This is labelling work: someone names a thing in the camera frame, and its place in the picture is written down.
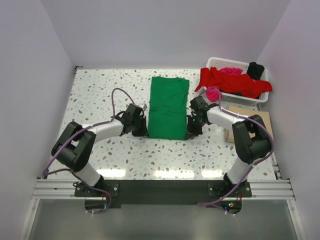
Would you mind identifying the pink t shirt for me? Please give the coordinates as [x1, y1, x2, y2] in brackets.
[205, 67, 243, 102]

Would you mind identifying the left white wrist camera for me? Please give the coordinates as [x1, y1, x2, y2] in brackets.
[138, 103, 148, 111]

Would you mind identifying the black t shirt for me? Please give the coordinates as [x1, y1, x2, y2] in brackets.
[246, 62, 265, 80]

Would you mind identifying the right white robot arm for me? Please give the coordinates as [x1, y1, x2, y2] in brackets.
[185, 96, 274, 197]

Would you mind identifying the folded beige t shirt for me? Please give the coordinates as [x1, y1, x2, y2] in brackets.
[225, 105, 273, 143]

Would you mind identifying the white plastic laundry basket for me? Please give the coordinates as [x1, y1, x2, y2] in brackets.
[206, 57, 269, 106]

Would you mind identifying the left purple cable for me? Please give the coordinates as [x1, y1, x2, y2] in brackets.
[42, 87, 137, 215]

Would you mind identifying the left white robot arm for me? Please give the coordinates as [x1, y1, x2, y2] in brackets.
[51, 103, 149, 196]

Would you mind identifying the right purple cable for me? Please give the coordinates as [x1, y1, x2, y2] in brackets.
[196, 87, 276, 210]

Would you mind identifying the red t shirt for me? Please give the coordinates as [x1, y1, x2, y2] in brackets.
[194, 67, 273, 99]

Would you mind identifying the purple cable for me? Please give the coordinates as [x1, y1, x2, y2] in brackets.
[42, 87, 137, 215]
[196, 87, 276, 210]

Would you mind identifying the aluminium frame rail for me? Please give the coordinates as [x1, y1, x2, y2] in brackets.
[32, 179, 296, 200]

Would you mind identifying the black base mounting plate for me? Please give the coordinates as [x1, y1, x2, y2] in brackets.
[74, 179, 252, 210]

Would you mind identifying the green t shirt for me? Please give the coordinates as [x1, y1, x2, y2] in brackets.
[147, 76, 190, 140]

